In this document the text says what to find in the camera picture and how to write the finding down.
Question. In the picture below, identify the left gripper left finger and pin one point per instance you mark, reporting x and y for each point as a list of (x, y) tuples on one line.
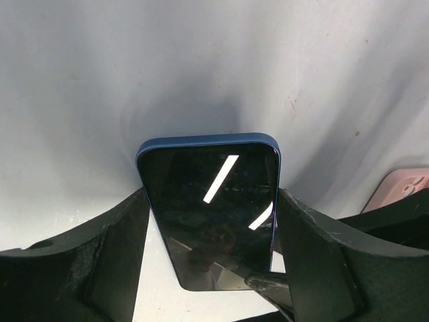
[(88, 273)]

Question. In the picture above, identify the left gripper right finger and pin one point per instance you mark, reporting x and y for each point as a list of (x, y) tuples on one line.
[(335, 272)]

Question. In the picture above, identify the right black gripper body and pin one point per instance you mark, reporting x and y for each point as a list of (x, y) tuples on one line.
[(404, 222)]

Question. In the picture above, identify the pink phone case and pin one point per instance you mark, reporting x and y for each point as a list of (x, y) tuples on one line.
[(397, 185)]

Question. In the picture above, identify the blue phone black screen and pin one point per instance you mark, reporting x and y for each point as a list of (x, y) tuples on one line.
[(213, 199)]

